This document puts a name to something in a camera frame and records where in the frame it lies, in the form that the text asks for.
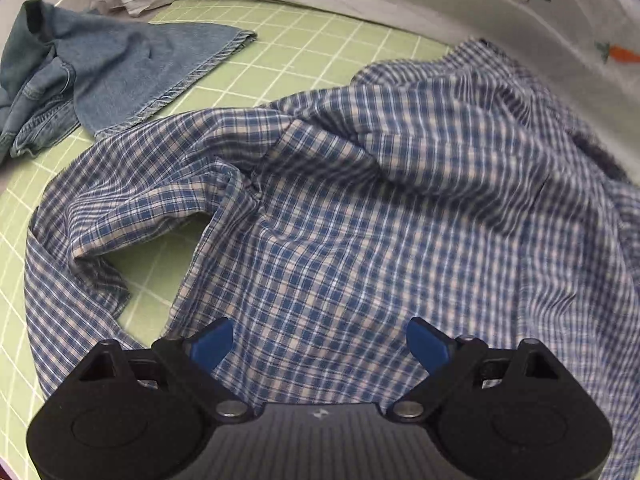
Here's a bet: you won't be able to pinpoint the blue denim jeans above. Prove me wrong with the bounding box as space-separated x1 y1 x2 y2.
0 0 258 162

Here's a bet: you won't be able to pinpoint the blue plaid shirt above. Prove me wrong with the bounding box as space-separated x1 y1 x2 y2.
24 36 640 480

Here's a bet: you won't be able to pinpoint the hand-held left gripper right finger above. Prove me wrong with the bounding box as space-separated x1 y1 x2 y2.
385 316 563 423

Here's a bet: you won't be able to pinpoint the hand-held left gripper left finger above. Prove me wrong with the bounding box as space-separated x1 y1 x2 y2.
75 317 250 422

